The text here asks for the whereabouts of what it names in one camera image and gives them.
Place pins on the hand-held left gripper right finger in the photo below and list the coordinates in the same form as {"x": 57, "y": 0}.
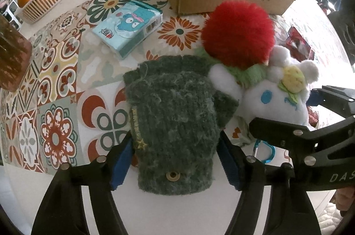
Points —
{"x": 230, "y": 165}

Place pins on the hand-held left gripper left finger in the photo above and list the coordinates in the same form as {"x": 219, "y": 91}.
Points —
{"x": 122, "y": 165}

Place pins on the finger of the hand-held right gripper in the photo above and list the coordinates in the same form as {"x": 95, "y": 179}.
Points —
{"x": 315, "y": 97}
{"x": 277, "y": 132}

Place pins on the white plush toy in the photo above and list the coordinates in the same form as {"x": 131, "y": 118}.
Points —
{"x": 271, "y": 110}

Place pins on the red snack packet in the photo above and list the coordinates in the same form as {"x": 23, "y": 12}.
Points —
{"x": 298, "y": 42}

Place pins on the green knitted glove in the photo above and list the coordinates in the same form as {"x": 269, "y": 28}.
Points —
{"x": 172, "y": 112}

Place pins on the red fluffy pompom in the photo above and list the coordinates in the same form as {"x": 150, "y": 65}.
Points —
{"x": 238, "y": 29}

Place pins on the blue tissue pack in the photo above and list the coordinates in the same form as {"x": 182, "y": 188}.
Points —
{"x": 124, "y": 26}

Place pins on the blue carabiner clip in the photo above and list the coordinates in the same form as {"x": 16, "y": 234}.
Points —
{"x": 267, "y": 161}

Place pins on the dark grey chair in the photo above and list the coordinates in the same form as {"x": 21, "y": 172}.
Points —
{"x": 344, "y": 32}

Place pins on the patterned tablecloth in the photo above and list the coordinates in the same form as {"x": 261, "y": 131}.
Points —
{"x": 55, "y": 85}

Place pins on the brown glass vase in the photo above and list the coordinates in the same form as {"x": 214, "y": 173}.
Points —
{"x": 14, "y": 54}

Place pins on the white shoe rack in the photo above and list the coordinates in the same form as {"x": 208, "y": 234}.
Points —
{"x": 11, "y": 11}

